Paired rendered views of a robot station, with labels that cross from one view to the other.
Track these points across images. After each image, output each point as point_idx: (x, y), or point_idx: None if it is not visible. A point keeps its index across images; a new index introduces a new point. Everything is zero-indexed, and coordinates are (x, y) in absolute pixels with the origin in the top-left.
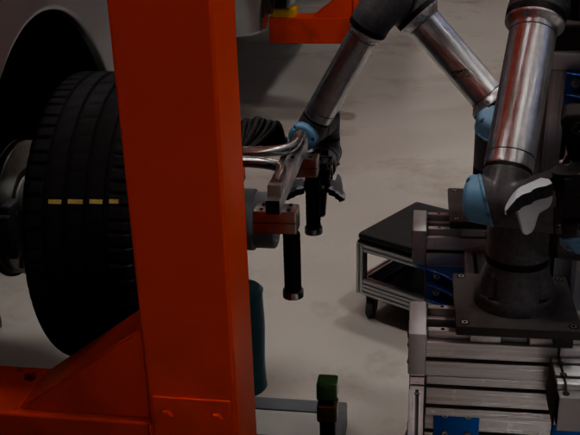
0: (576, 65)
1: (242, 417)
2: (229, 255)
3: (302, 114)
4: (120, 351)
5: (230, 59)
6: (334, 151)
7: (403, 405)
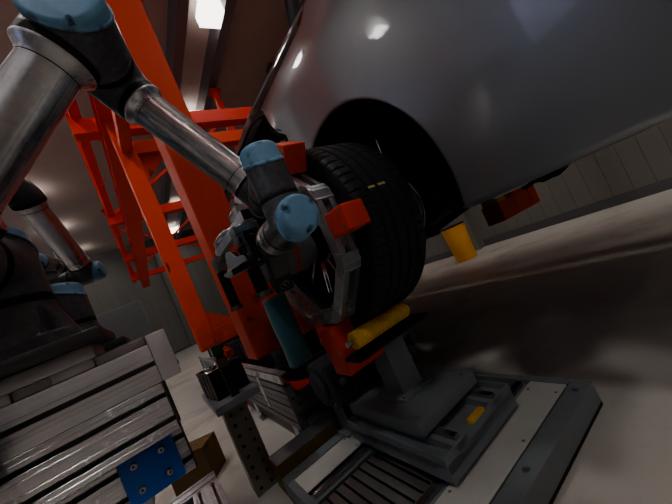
0: None
1: (237, 328)
2: (207, 262)
3: None
4: None
5: (183, 195)
6: (264, 223)
7: None
